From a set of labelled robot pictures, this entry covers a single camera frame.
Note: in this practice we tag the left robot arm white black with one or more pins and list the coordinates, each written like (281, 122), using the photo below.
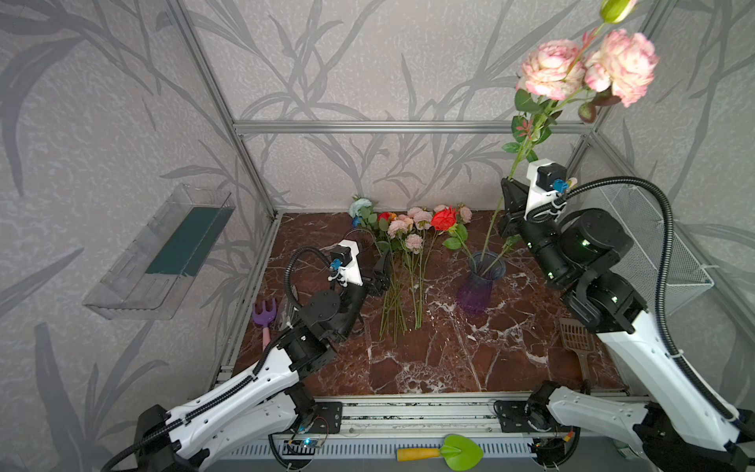
(269, 397)

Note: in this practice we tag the green toy shovel yellow handle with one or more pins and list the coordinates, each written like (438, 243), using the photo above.
(458, 452)

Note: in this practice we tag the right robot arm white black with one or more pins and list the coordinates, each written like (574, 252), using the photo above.
(686, 426)

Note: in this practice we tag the white blue flower stem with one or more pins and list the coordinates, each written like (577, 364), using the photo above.
(363, 214)

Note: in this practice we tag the red orange small flower stem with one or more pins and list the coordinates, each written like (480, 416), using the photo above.
(385, 219)

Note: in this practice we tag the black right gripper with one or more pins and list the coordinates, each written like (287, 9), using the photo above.
(517, 208)

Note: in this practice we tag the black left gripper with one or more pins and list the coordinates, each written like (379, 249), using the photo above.
(374, 277)

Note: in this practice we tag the small green circuit board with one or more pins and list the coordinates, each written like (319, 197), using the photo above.
(305, 446)

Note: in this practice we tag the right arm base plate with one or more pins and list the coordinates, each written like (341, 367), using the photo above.
(519, 416)

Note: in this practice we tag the purple toy rake pink handle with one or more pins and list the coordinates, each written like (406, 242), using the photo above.
(263, 316)

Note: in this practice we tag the red rose stem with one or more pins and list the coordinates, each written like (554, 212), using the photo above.
(452, 222)

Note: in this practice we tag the clear plastic wall tray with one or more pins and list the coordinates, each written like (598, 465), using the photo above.
(150, 280)

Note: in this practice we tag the aluminium front rail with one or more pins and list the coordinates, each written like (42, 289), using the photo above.
(376, 426)

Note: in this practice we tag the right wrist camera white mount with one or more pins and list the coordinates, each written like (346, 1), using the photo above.
(548, 186)

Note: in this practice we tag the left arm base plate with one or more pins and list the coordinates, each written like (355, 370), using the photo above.
(324, 418)

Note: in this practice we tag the brown plastic scoop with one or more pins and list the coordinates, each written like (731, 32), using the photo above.
(577, 339)

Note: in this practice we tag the pink rose stem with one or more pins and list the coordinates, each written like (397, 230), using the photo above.
(406, 242)
(430, 243)
(508, 246)
(603, 70)

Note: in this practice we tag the purple ribbed glass vase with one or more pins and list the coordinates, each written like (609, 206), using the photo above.
(475, 294)

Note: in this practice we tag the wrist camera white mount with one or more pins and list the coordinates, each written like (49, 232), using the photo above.
(548, 186)
(343, 267)

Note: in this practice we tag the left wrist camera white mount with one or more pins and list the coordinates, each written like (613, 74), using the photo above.
(343, 267)

